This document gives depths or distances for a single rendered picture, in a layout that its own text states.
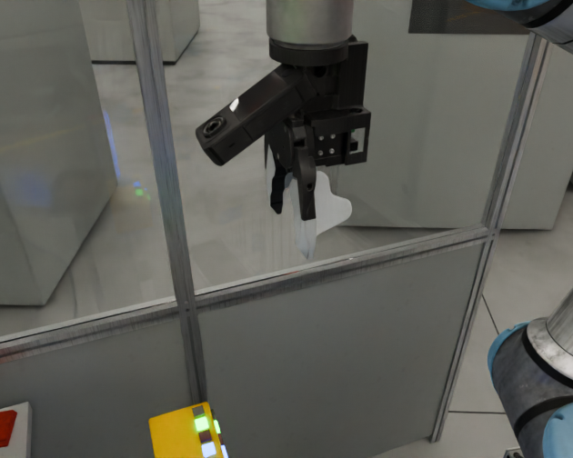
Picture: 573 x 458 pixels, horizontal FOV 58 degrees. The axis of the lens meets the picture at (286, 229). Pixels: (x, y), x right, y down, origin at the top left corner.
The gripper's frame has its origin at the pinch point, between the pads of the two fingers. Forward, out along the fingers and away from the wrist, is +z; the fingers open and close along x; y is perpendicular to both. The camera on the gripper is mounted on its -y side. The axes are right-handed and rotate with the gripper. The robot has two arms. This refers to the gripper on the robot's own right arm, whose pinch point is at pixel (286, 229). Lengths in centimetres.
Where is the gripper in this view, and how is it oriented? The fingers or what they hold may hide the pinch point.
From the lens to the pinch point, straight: 56.5
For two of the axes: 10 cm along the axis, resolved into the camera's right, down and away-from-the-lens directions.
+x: -3.5, -5.3, 7.7
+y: 9.4, -2.0, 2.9
